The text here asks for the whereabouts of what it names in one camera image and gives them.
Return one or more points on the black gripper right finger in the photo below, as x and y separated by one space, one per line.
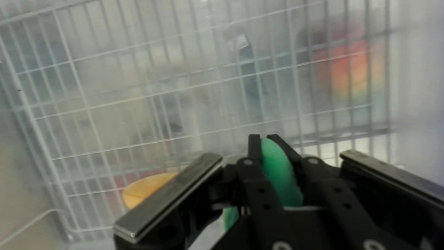
370 203

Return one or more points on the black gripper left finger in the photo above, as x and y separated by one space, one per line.
176 203

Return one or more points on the green plush toy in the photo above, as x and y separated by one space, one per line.
280 171

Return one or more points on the orange plush toy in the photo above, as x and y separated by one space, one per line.
144 189

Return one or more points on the rainbow coloured toy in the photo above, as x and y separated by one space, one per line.
355 69

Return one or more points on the clear plastic storage bin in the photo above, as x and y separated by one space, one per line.
60 153

